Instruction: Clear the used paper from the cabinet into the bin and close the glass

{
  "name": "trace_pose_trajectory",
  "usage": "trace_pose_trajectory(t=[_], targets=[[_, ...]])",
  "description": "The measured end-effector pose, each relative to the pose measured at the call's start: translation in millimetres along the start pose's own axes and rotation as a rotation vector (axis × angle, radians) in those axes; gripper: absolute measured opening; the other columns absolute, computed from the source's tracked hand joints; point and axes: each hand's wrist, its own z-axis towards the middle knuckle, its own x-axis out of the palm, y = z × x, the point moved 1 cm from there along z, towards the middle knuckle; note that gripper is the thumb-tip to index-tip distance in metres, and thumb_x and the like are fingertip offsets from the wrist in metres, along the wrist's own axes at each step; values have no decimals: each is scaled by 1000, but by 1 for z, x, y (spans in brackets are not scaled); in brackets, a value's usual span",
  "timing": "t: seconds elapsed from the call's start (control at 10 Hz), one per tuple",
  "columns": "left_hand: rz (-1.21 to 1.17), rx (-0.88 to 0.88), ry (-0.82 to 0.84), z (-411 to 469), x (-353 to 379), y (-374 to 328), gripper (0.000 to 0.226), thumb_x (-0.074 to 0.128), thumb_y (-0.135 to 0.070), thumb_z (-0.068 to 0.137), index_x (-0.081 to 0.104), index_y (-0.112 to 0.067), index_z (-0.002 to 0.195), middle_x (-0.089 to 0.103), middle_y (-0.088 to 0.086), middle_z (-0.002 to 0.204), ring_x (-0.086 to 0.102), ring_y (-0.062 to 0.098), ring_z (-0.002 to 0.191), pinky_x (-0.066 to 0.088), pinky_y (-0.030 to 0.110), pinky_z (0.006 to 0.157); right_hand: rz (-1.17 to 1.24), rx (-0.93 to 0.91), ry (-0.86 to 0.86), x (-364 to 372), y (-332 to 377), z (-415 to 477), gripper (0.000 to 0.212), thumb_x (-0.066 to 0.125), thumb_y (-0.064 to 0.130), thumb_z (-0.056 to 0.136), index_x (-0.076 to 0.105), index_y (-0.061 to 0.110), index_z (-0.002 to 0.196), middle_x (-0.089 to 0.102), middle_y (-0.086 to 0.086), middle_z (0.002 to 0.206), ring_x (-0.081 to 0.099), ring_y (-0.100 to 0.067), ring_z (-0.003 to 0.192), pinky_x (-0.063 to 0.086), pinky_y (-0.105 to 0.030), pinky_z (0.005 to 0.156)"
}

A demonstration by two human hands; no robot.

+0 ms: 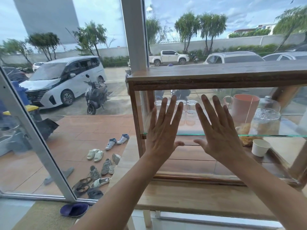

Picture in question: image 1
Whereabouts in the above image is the person's right hand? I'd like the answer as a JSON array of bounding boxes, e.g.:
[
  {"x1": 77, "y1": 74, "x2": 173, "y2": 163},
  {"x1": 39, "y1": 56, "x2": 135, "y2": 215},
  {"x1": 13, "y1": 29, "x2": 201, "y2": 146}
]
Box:
[{"x1": 193, "y1": 94, "x2": 243, "y2": 165}]

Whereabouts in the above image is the person's left hand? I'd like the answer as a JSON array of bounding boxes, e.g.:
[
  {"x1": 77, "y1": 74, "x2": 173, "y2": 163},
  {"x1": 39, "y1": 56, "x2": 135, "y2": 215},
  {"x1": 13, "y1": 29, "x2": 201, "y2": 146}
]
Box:
[{"x1": 144, "y1": 94, "x2": 185, "y2": 163}]

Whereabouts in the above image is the person's right forearm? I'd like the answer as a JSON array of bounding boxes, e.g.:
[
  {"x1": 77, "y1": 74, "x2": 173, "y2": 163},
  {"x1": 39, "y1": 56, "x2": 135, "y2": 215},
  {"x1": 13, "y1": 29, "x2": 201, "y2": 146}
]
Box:
[{"x1": 221, "y1": 153, "x2": 307, "y2": 230}]

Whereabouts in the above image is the person's left forearm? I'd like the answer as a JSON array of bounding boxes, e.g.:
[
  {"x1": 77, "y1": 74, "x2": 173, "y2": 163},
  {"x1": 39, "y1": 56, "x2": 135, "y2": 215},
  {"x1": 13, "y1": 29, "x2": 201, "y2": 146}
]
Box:
[{"x1": 73, "y1": 153, "x2": 169, "y2": 230}]

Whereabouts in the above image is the clear drinking glass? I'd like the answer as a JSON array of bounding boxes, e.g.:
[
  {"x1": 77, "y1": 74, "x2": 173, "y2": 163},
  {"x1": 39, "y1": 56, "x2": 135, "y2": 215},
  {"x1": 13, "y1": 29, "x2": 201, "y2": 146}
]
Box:
[
  {"x1": 187, "y1": 100, "x2": 198, "y2": 113},
  {"x1": 186, "y1": 111, "x2": 197, "y2": 126},
  {"x1": 154, "y1": 100, "x2": 164, "y2": 116}
]

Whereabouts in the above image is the pink plastic pitcher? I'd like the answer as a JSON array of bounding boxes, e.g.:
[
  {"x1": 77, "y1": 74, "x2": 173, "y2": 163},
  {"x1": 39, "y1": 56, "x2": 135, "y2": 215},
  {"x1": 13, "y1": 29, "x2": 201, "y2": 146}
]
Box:
[{"x1": 223, "y1": 94, "x2": 260, "y2": 128}]

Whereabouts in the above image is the clear bag of snacks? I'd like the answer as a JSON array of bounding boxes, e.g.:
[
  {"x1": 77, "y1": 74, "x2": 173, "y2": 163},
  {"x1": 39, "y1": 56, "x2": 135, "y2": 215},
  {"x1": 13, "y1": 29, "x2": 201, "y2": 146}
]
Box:
[{"x1": 236, "y1": 123, "x2": 255, "y2": 147}]

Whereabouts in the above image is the clear glass jar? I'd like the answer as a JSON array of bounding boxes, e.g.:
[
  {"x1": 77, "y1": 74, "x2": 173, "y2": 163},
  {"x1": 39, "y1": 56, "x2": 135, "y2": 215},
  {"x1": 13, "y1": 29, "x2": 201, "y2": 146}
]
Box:
[{"x1": 250, "y1": 96, "x2": 281, "y2": 136}]

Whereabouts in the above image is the wooden glass display cabinet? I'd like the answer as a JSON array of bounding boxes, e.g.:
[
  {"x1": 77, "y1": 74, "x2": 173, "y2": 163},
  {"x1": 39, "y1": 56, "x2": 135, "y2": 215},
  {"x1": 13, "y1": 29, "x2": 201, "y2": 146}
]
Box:
[{"x1": 127, "y1": 60, "x2": 307, "y2": 188}]

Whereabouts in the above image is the white paper cup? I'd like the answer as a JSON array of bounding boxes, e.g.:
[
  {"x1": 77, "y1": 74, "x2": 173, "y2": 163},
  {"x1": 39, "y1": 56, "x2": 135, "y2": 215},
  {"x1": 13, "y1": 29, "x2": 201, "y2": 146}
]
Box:
[{"x1": 251, "y1": 139, "x2": 271, "y2": 157}]

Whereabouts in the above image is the white pickup truck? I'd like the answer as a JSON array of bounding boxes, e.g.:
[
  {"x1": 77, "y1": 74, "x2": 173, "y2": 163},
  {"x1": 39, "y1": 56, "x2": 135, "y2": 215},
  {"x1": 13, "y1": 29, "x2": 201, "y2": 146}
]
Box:
[{"x1": 149, "y1": 50, "x2": 190, "y2": 67}]

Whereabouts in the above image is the wooden table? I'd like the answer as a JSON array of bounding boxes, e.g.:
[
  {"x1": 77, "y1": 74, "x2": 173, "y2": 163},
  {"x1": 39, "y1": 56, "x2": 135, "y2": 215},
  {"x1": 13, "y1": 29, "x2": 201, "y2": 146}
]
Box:
[{"x1": 109, "y1": 135, "x2": 307, "y2": 222}]

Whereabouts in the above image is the white suv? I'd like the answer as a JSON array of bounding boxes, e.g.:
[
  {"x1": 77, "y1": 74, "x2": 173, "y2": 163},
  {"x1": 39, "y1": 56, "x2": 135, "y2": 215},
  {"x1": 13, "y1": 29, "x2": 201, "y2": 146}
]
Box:
[{"x1": 203, "y1": 51, "x2": 266, "y2": 65}]

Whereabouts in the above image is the dark grey scooter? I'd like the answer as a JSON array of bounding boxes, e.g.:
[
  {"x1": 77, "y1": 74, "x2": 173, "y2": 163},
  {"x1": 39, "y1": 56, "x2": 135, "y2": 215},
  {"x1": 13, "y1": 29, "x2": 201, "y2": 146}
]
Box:
[{"x1": 84, "y1": 74, "x2": 109, "y2": 115}]

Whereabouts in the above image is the scattered group of shoes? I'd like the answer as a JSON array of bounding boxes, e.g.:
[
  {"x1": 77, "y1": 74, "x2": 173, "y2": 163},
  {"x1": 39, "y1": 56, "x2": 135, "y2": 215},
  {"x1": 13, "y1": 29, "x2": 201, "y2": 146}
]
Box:
[{"x1": 72, "y1": 134, "x2": 130, "y2": 200}]

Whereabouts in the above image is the green hedge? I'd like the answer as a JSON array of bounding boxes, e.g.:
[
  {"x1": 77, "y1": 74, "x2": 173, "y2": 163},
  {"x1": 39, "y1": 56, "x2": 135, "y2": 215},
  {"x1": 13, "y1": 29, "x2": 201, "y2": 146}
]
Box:
[{"x1": 100, "y1": 43, "x2": 301, "y2": 68}]

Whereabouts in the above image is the silver car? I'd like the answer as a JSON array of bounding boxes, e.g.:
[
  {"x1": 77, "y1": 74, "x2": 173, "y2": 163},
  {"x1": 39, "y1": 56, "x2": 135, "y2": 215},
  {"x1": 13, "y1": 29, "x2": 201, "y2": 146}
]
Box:
[{"x1": 262, "y1": 51, "x2": 307, "y2": 61}]

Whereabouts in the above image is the row of trees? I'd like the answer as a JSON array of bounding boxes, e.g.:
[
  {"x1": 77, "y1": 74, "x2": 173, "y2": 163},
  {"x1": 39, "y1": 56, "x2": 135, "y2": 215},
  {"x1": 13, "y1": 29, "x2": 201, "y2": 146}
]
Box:
[{"x1": 0, "y1": 6, "x2": 307, "y2": 66}]

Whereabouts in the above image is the white house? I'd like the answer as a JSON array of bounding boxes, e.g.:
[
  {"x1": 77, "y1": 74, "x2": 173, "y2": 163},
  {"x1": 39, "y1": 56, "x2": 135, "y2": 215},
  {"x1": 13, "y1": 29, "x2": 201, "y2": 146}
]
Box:
[{"x1": 234, "y1": 23, "x2": 277, "y2": 37}]

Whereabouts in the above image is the white minivan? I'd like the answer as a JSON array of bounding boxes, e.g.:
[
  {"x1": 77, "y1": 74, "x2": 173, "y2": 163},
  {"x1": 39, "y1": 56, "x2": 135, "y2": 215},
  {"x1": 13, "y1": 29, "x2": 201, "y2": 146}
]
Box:
[{"x1": 19, "y1": 56, "x2": 107, "y2": 110}]

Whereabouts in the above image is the black tarp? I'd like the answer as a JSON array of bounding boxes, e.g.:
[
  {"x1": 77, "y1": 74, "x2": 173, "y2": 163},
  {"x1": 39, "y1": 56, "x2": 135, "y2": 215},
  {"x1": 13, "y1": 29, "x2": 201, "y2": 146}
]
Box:
[{"x1": 35, "y1": 118, "x2": 59, "y2": 141}]

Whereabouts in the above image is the purple slipper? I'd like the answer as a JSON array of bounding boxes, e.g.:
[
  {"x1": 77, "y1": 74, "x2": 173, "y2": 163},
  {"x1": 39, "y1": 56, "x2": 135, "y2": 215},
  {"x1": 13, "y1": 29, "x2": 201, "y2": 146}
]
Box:
[{"x1": 60, "y1": 203, "x2": 90, "y2": 218}]

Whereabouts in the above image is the blue bin with yellow lid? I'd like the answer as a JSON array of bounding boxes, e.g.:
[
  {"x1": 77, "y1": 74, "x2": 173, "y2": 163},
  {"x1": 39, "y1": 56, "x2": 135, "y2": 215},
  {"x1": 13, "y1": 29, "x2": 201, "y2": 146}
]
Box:
[{"x1": 2, "y1": 105, "x2": 43, "y2": 123}]

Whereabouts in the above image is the grey tall panel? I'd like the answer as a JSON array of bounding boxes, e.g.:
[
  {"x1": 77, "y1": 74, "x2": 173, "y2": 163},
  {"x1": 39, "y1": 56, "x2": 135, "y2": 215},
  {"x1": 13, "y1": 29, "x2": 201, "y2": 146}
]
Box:
[{"x1": 12, "y1": 0, "x2": 80, "y2": 45}]

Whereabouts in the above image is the woven straw mat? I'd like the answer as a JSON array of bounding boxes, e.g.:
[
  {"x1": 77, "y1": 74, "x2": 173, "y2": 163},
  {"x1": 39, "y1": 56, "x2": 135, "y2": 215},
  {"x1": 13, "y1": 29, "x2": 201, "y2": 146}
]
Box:
[{"x1": 12, "y1": 201, "x2": 83, "y2": 230}]

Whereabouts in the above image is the grey boundary wall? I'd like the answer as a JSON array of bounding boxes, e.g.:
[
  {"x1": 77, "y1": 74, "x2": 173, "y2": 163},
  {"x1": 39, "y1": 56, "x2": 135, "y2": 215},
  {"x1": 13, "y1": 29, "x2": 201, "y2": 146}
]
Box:
[{"x1": 0, "y1": 33, "x2": 307, "y2": 65}]

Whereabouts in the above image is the white window post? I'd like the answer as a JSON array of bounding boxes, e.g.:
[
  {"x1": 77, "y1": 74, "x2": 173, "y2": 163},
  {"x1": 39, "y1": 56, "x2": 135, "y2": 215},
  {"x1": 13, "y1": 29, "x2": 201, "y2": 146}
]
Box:
[{"x1": 120, "y1": 0, "x2": 150, "y2": 75}]

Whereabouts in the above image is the grey metal bracket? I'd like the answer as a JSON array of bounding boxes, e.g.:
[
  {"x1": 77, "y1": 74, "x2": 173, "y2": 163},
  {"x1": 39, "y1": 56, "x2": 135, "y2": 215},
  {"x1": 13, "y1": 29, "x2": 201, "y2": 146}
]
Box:
[{"x1": 43, "y1": 167, "x2": 74, "y2": 186}]

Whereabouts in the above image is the white sliding door frame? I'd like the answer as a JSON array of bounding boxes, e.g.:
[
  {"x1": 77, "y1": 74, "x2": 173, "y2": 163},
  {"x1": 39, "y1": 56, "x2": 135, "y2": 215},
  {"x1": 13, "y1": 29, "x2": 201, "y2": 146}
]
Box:
[{"x1": 0, "y1": 66, "x2": 97, "y2": 205}]

